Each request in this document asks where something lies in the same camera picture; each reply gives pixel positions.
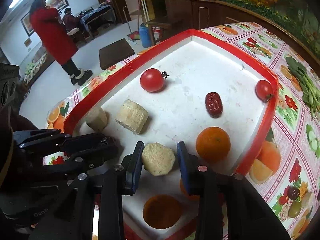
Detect dark red jujube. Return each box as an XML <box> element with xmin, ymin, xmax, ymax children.
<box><xmin>287</xmin><ymin>186</ymin><xmax>300</xmax><ymax>201</ymax></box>
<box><xmin>205</xmin><ymin>92</ymin><xmax>223</xmax><ymax>118</ymax></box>

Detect large red tomato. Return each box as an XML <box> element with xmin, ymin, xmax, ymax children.
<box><xmin>140</xmin><ymin>68</ymin><xmax>169</xmax><ymax>92</ymax></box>

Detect orange tangerine lower tray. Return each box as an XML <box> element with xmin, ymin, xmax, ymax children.
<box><xmin>180</xmin><ymin>179</ymin><xmax>200</xmax><ymax>202</ymax></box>

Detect orange tangerine tray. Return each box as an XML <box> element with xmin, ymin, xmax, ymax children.
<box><xmin>196</xmin><ymin>127</ymin><xmax>231</xmax><ymax>165</ymax></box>
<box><xmin>180</xmin><ymin>179</ymin><xmax>200</xmax><ymax>202</ymax></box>

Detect orange tangerine upper tray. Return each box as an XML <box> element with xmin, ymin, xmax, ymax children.
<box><xmin>196</xmin><ymin>127</ymin><xmax>231</xmax><ymax>165</ymax></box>

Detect beige biscuit in tray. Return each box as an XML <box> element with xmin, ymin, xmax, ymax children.
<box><xmin>85</xmin><ymin>107</ymin><xmax>108</xmax><ymax>132</ymax></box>

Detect dark orange round fruit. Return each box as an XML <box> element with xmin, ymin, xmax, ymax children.
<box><xmin>143</xmin><ymin>194</ymin><xmax>183</xmax><ymax>229</ymax></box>

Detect red rimmed white tray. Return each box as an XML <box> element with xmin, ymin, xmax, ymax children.
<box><xmin>43</xmin><ymin>29</ymin><xmax>280</xmax><ymax>240</ymax></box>

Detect floral plastic tablecloth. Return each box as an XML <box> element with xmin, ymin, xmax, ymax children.
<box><xmin>48</xmin><ymin>29</ymin><xmax>319</xmax><ymax>239</ymax></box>

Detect dark wooden stool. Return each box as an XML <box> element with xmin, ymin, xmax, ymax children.
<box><xmin>99</xmin><ymin>38</ymin><xmax>135</xmax><ymax>70</ymax></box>

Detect small red tomato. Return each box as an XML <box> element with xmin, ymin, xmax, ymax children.
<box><xmin>255</xmin><ymin>80</ymin><xmax>274</xmax><ymax>102</ymax></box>

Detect person in red coat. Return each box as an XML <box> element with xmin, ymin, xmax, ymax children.
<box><xmin>29</xmin><ymin>0</ymin><xmax>93</xmax><ymax>86</ymax></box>

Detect blue water jug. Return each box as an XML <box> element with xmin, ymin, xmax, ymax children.
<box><xmin>139</xmin><ymin>23</ymin><xmax>152</xmax><ymax>48</ymax></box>

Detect broom with dustpan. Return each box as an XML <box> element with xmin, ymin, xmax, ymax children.
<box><xmin>122</xmin><ymin>6</ymin><xmax>142</xmax><ymax>42</ymax></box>

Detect seated person dark clothes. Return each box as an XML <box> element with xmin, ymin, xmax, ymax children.
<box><xmin>62</xmin><ymin>8</ymin><xmax>87</xmax><ymax>43</ymax></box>

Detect blue cloth covered table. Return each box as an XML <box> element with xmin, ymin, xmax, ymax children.
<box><xmin>80</xmin><ymin>4</ymin><xmax>117</xmax><ymax>39</ymax></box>

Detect green leafy vegetable bunch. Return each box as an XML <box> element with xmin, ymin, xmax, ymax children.
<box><xmin>285</xmin><ymin>56</ymin><xmax>319</xmax><ymax>117</ymax></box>

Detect framed wall picture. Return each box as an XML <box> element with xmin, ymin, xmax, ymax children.
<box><xmin>20</xmin><ymin>0</ymin><xmax>70</xmax><ymax>37</ymax></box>

